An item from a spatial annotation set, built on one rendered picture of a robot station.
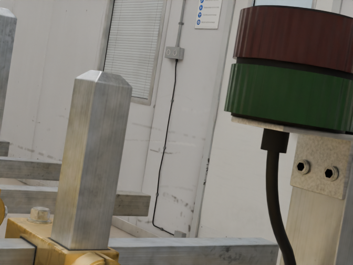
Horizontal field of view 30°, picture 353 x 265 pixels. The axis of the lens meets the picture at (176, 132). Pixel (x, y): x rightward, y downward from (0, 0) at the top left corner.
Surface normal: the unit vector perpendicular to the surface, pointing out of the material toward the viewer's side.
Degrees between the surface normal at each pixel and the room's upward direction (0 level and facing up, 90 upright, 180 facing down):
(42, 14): 90
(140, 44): 90
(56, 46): 90
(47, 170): 90
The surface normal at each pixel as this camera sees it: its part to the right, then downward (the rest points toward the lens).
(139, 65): -0.79, -0.10
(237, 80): -0.90, -0.12
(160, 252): 0.59, 0.14
